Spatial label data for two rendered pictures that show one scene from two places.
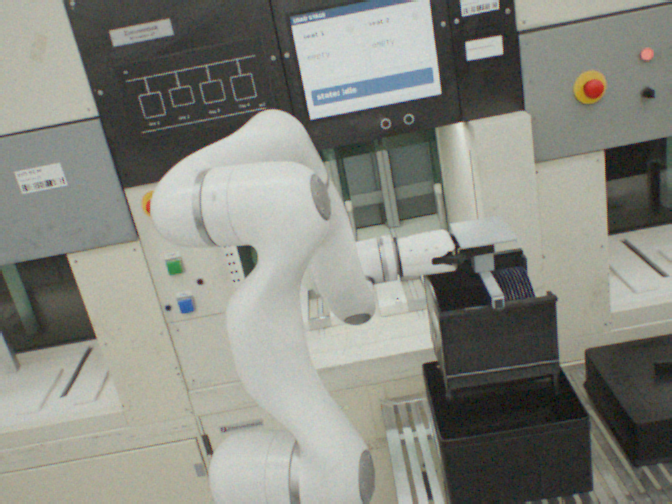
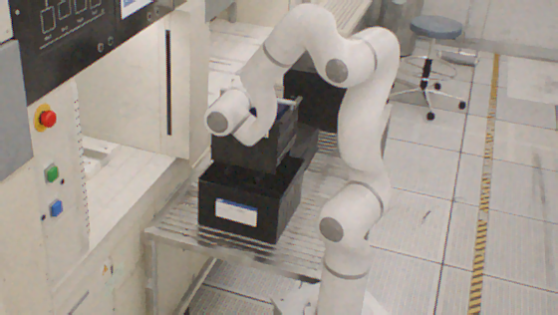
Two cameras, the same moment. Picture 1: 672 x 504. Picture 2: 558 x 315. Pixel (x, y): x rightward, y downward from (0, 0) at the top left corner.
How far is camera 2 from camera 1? 166 cm
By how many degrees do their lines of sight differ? 64
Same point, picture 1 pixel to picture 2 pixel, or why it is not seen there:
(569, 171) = not seen: hidden behind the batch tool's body
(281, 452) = (366, 192)
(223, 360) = (70, 249)
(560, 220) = not seen: hidden behind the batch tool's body
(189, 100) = (68, 12)
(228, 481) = (361, 219)
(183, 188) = (366, 49)
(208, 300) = (65, 196)
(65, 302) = not seen: outside the picture
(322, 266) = (269, 105)
